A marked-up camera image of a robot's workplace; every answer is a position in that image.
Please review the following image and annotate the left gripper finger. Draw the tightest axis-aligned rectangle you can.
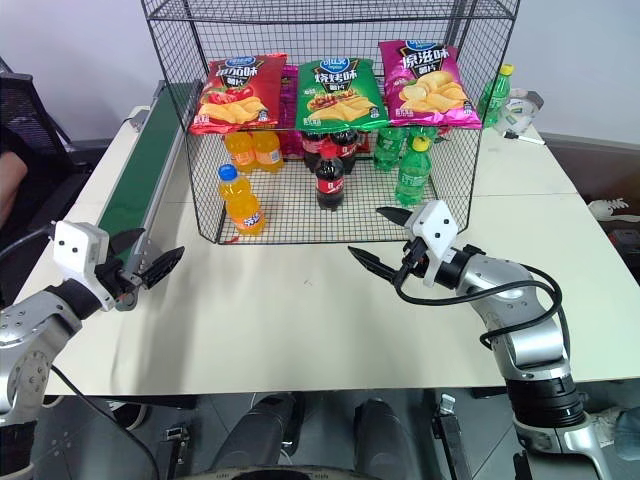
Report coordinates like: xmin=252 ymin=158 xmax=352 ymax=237
xmin=107 ymin=227 xmax=147 ymax=263
xmin=138 ymin=245 xmax=186 ymax=291

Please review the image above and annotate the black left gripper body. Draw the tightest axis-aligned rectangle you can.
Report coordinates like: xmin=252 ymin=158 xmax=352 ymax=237
xmin=94 ymin=257 xmax=149 ymax=305

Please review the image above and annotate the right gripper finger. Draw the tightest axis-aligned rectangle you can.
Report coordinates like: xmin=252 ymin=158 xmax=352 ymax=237
xmin=346 ymin=245 xmax=402 ymax=287
xmin=375 ymin=205 xmax=416 ymax=233

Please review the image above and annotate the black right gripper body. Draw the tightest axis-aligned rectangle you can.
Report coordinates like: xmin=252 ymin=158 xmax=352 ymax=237
xmin=396 ymin=237 xmax=433 ymax=285

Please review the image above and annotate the green conveyor belt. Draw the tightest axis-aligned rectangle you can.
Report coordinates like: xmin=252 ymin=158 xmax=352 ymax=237
xmin=93 ymin=78 xmax=202 ymax=312

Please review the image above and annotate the green soda bottle yellow cap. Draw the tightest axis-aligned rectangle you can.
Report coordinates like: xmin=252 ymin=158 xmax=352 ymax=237
xmin=476 ymin=63 xmax=517 ymax=133
xmin=394 ymin=136 xmax=434 ymax=208

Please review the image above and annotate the cola bottle red cap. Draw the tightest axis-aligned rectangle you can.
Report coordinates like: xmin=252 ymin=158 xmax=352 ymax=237
xmin=314 ymin=145 xmax=348 ymax=213

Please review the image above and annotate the orange soda bottle blue cap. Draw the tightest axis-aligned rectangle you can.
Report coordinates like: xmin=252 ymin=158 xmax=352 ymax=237
xmin=216 ymin=163 xmax=266 ymax=237

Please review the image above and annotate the seated person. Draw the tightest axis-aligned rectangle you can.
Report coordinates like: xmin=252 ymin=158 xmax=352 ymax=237
xmin=0 ymin=149 xmax=30 ymax=229

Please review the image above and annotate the green potato chips bag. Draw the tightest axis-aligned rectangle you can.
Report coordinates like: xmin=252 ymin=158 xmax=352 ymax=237
xmin=293 ymin=57 xmax=390 ymax=133

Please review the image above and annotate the magenta potato chips bag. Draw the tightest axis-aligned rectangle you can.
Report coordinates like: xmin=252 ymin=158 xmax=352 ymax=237
xmin=377 ymin=39 xmax=484 ymax=131

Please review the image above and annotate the dark sneaker white sole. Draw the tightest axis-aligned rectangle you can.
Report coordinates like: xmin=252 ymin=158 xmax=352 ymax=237
xmin=110 ymin=398 xmax=152 ymax=432

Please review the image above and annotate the black mesh office chair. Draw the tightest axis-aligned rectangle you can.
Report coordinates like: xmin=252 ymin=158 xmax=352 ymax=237
xmin=0 ymin=56 xmax=94 ymax=261

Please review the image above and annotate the white marker pen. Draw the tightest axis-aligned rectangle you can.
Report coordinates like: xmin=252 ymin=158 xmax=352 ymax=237
xmin=503 ymin=130 xmax=547 ymax=147

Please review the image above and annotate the purple snack bag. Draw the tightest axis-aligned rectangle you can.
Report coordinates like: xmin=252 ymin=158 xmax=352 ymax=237
xmin=277 ymin=64 xmax=307 ymax=157

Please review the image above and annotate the dark rounded shape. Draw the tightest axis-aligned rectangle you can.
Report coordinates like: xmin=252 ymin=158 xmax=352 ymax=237
xmin=213 ymin=391 xmax=307 ymax=475
xmin=353 ymin=397 xmax=427 ymax=475

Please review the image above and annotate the black table clamp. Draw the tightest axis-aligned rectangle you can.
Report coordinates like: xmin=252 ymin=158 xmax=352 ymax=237
xmin=432 ymin=393 xmax=477 ymax=480
xmin=160 ymin=423 xmax=195 ymax=480

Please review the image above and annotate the red potato chips bag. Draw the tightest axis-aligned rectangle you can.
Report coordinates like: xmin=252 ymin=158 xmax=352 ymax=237
xmin=188 ymin=51 xmax=289 ymax=137

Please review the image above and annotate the white laced shoe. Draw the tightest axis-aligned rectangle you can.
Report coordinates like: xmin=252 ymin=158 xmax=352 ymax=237
xmin=587 ymin=196 xmax=632 ymax=220

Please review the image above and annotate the black red floor device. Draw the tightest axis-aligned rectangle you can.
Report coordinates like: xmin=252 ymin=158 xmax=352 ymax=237
xmin=605 ymin=213 xmax=640 ymax=287

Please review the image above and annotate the blue jeans leg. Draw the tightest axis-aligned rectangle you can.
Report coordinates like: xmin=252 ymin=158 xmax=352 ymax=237
xmin=613 ymin=403 xmax=640 ymax=462

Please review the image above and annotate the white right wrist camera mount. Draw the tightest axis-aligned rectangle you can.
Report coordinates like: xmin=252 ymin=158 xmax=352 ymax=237
xmin=405 ymin=199 xmax=462 ymax=289

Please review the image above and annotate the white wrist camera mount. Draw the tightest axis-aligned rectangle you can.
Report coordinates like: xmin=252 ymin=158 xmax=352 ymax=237
xmin=405 ymin=199 xmax=462 ymax=289
xmin=52 ymin=219 xmax=112 ymax=312

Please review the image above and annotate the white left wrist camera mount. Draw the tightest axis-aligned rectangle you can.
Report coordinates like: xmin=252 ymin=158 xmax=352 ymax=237
xmin=52 ymin=219 xmax=112 ymax=312

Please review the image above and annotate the black wire mesh shelf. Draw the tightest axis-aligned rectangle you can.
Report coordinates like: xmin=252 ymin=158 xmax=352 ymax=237
xmin=139 ymin=0 xmax=522 ymax=246

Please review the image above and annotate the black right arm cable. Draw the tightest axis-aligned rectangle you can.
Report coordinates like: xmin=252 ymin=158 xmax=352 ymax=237
xmin=398 ymin=267 xmax=572 ymax=382

